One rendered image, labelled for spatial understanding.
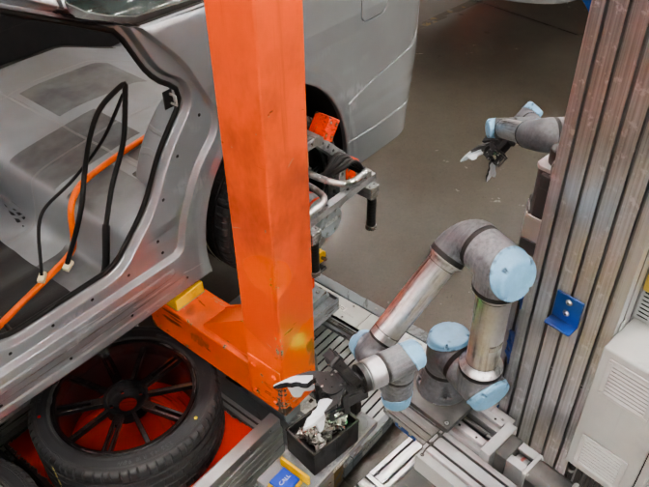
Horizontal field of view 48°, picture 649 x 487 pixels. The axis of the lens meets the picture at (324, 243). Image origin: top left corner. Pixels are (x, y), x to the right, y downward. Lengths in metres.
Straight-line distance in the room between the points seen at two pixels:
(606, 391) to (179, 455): 1.35
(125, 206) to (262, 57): 1.10
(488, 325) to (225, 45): 0.90
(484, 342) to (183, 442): 1.12
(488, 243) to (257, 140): 0.60
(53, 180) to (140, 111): 0.49
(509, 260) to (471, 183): 2.80
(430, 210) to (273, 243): 2.33
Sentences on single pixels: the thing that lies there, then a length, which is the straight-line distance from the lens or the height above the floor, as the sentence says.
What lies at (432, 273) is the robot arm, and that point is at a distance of 1.78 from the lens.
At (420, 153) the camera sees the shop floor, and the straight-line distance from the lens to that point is 4.67.
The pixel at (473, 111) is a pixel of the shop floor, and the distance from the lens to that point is 5.16.
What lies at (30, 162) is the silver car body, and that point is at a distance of 2.98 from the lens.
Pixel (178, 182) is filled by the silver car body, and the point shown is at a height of 1.17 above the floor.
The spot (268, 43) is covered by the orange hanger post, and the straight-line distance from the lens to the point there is 1.67.
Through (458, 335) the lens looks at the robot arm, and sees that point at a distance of 2.04.
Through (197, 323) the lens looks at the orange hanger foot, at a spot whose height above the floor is 0.68.
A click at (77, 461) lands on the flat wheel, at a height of 0.50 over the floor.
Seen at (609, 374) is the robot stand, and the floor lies 1.16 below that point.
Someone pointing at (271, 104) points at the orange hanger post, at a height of 1.69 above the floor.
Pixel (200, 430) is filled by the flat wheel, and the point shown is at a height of 0.50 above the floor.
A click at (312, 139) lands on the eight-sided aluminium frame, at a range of 2.67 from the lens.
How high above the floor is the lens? 2.53
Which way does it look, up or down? 40 degrees down
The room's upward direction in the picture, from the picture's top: 1 degrees counter-clockwise
